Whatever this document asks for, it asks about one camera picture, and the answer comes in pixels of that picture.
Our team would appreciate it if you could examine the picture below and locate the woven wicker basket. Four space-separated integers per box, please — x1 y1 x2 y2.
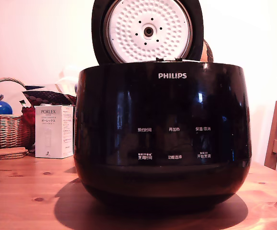
0 77 35 151

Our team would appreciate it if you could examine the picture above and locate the red knitted cloth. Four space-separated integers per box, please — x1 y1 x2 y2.
21 107 36 126

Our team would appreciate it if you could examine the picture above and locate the white Porlex carton box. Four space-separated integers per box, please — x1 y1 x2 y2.
34 104 75 159

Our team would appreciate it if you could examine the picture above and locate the stack of cork coasters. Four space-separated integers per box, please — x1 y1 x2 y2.
0 147 30 161

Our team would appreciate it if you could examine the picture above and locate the black rice cooker lid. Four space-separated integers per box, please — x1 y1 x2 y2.
91 0 205 66

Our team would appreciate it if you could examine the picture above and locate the black Philips rice cooker body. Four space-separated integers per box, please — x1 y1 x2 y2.
73 61 253 212

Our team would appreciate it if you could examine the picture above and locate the brown round object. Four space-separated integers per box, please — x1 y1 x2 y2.
200 39 214 64

